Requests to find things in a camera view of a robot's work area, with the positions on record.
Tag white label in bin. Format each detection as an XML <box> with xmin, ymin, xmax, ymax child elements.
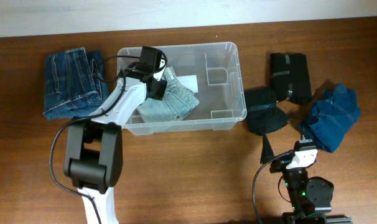
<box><xmin>177</xmin><ymin>75</ymin><xmax>198</xmax><ymax>93</ymax></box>

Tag black folded garment, upper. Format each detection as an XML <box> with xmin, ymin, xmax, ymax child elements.
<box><xmin>270</xmin><ymin>53</ymin><xmax>312</xmax><ymax>105</ymax></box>

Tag black folded garment, lower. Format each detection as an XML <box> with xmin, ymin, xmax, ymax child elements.
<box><xmin>244</xmin><ymin>88</ymin><xmax>290</xmax><ymax>136</ymax></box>

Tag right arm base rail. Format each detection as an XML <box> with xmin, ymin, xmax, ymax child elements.
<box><xmin>281</xmin><ymin>213</ymin><xmax>353</xmax><ymax>224</ymax></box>

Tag blue folded shirt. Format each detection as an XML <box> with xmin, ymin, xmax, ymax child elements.
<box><xmin>298</xmin><ymin>83</ymin><xmax>361</xmax><ymax>153</ymax></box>

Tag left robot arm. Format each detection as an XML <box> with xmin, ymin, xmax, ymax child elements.
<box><xmin>63</xmin><ymin>59</ymin><xmax>167</xmax><ymax>223</ymax></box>

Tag black folded garment,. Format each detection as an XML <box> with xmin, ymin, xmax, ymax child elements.
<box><xmin>244</xmin><ymin>88</ymin><xmax>290</xmax><ymax>136</ymax></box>
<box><xmin>270</xmin><ymin>53</ymin><xmax>312</xmax><ymax>105</ymax></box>

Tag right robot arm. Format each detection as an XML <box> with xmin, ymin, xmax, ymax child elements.
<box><xmin>261</xmin><ymin>135</ymin><xmax>334</xmax><ymax>223</ymax></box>

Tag light blue jeans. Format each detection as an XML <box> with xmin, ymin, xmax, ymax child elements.
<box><xmin>137</xmin><ymin>67</ymin><xmax>199</xmax><ymax>123</ymax></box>

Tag clear plastic storage bin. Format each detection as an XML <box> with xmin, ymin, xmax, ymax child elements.
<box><xmin>124</xmin><ymin>42</ymin><xmax>247</xmax><ymax>136</ymax></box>

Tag dark blue jeans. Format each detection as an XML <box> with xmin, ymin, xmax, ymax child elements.
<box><xmin>43</xmin><ymin>47</ymin><xmax>109</xmax><ymax>120</ymax></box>

